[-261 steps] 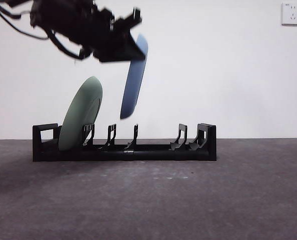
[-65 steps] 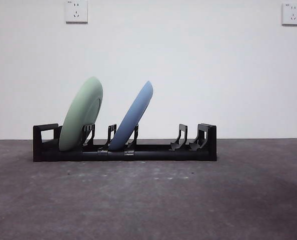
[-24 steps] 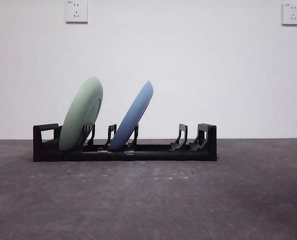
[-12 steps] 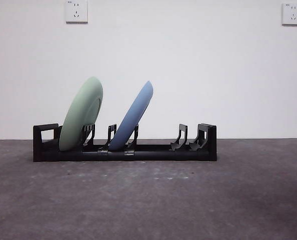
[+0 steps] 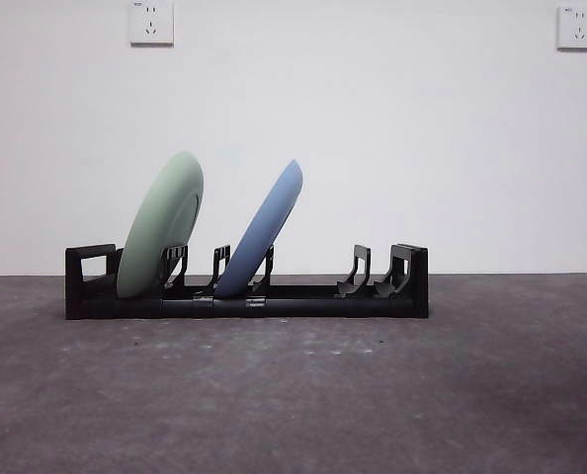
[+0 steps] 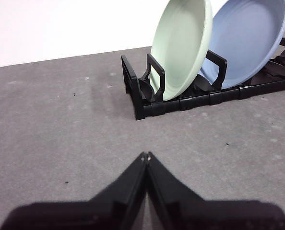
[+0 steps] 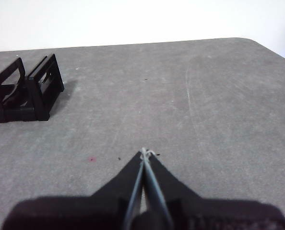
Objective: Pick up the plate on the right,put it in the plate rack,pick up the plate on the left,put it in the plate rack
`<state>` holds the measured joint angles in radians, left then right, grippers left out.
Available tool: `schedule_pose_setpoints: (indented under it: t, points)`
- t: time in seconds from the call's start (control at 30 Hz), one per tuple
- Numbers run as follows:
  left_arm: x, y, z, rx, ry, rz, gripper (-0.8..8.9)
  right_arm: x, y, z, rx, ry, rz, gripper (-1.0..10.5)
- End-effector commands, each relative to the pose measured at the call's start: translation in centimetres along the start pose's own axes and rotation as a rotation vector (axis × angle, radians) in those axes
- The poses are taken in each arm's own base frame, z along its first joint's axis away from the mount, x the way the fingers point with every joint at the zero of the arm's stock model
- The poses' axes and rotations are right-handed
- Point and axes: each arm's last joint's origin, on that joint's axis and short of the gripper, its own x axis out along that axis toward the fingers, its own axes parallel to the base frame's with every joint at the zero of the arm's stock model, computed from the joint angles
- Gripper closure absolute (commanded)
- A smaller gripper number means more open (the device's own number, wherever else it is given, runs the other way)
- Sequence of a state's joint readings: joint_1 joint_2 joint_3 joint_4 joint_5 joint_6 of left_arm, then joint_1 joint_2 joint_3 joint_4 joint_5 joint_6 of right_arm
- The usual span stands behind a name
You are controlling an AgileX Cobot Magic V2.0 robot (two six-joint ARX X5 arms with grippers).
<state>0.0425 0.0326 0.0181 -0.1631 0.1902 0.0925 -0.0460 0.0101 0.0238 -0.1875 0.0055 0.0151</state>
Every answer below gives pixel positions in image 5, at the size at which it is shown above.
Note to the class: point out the blue round plate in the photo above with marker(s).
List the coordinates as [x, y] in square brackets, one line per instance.
[260, 237]

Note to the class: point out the green round plate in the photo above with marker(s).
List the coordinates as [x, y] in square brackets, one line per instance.
[161, 222]

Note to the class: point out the black plate rack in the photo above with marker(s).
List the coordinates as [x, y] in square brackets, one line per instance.
[323, 306]

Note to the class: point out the white wall socket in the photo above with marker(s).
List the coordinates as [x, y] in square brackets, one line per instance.
[151, 22]
[577, 29]

